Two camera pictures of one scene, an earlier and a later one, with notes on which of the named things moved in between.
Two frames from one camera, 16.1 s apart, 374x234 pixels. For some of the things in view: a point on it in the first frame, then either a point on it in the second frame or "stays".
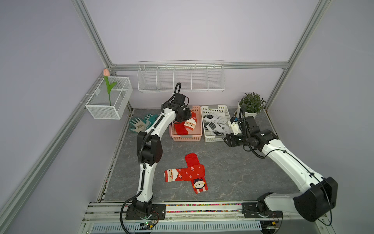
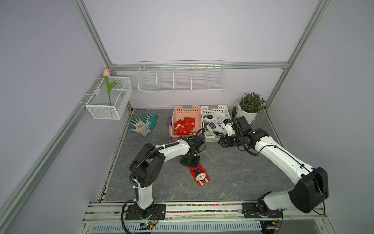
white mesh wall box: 99,105 stays
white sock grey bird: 218,129 stays
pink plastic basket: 190,130 stays
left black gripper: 188,115 → 194,165
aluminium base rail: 113,212 stays
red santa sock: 186,173 → 185,126
